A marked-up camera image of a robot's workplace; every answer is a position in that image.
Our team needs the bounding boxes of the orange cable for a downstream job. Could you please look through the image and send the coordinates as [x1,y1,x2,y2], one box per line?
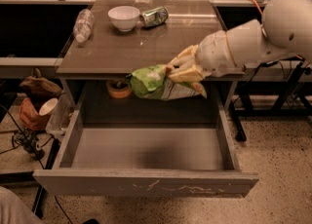
[246,0,265,17]

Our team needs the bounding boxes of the grey cloth corner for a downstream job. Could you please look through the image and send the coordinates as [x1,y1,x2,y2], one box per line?
[0,187,43,224]

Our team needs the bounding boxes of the clear plastic container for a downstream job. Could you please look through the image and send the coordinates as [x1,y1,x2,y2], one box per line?
[46,94,73,138]

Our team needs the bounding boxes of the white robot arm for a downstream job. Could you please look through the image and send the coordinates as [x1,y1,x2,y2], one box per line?
[168,0,312,83]

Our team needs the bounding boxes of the clear plastic water bottle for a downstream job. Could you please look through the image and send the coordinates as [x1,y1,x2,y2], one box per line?
[73,9,95,43]

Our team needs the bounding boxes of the orange tape roll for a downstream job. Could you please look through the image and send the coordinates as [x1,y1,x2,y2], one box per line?
[106,80,132,99]

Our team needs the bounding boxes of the green soda can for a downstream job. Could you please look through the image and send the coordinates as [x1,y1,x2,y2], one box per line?
[141,7,169,28]

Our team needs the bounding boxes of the white ceramic bowl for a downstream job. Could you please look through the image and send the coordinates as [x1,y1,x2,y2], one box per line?
[108,6,140,32]

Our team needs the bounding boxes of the black floor cables with tool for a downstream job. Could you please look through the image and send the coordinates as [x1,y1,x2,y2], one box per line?
[0,104,55,162]

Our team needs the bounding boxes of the green rice chip bag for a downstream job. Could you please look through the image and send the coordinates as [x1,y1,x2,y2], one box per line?
[126,64,207,100]

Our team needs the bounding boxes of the black power adapter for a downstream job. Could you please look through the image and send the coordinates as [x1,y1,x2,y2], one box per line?
[261,60,279,67]

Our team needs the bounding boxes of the grey cabinet with glossy top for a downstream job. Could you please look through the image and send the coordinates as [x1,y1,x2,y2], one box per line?
[56,0,247,112]

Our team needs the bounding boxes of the open grey top drawer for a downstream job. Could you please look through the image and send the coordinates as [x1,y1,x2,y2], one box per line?
[34,85,258,198]

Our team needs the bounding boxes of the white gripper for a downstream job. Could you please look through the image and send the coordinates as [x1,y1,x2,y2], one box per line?
[168,30,235,83]

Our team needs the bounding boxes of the brown cloth bag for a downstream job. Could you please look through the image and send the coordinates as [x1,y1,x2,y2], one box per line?
[19,67,62,99]

